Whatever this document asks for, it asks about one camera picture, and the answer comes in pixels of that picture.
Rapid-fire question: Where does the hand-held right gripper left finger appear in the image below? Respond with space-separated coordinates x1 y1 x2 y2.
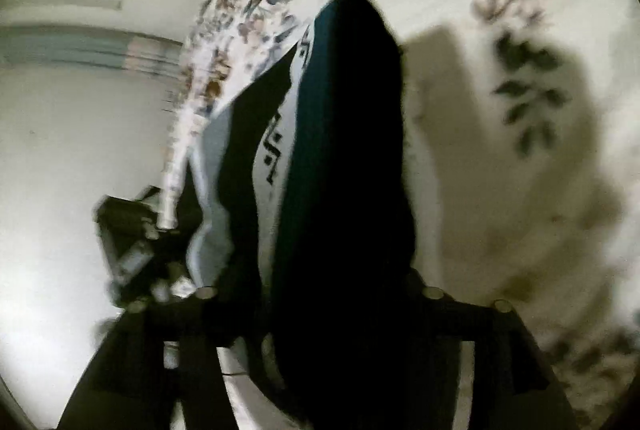
56 280 266 430

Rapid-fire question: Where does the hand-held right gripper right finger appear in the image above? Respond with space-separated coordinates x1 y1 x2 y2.
407 270 582 430

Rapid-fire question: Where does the white floral printed blanket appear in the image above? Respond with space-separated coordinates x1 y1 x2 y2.
160 0 640 430

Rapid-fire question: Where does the dark garment with white band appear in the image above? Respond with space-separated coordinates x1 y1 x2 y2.
185 0 476 430

